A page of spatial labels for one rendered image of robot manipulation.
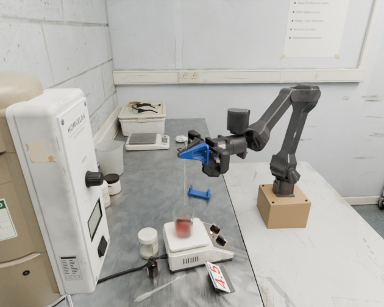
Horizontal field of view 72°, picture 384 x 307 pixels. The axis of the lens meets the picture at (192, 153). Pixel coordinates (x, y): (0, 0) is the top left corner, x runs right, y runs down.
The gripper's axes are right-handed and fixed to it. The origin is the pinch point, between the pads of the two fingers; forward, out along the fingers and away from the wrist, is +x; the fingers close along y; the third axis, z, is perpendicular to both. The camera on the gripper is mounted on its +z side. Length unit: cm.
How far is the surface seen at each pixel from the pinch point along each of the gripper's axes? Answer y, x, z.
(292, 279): -23.0, -21.7, 34.6
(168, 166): 57, -18, 35
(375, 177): 52, -224, 90
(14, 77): -30, 33, -26
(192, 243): -5.1, 1.3, 26.3
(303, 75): 85, -141, -2
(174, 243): -2.9, 6.1, 26.4
